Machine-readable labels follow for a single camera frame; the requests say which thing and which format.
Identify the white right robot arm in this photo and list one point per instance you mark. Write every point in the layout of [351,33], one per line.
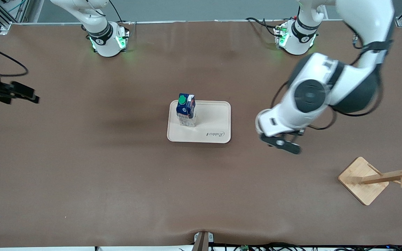
[101,31]

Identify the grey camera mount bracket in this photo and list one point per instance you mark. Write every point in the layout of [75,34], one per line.
[203,240]

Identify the beige plastic tray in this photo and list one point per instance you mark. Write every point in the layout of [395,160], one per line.
[208,125]

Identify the blue white milk carton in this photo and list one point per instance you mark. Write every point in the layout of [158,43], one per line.
[186,111]

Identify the wooden cup rack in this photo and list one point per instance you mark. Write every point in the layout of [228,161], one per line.
[361,181]

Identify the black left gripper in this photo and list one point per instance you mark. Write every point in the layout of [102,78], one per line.
[295,132]

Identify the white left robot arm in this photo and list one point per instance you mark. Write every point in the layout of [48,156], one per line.
[368,21]

